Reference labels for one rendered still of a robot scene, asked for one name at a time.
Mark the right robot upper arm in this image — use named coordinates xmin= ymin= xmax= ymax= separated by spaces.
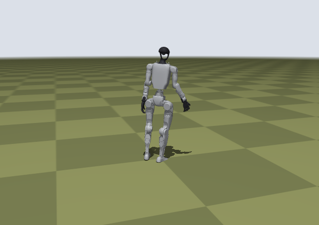
xmin=170 ymin=65 xmax=178 ymax=89

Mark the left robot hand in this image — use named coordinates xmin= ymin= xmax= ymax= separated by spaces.
xmin=141 ymin=97 xmax=146 ymax=113

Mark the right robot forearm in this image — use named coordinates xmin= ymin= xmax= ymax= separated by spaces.
xmin=175 ymin=83 xmax=186 ymax=102

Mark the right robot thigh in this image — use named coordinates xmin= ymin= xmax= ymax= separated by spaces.
xmin=159 ymin=100 xmax=173 ymax=136

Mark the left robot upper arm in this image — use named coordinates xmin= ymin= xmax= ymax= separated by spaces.
xmin=145 ymin=64 xmax=153 ymax=86

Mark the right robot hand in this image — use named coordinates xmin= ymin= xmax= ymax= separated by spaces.
xmin=181 ymin=99 xmax=190 ymax=112

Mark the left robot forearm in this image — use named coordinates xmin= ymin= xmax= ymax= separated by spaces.
xmin=142 ymin=83 xmax=149 ymax=100

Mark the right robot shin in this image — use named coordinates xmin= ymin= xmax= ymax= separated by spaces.
xmin=159 ymin=129 xmax=168 ymax=158

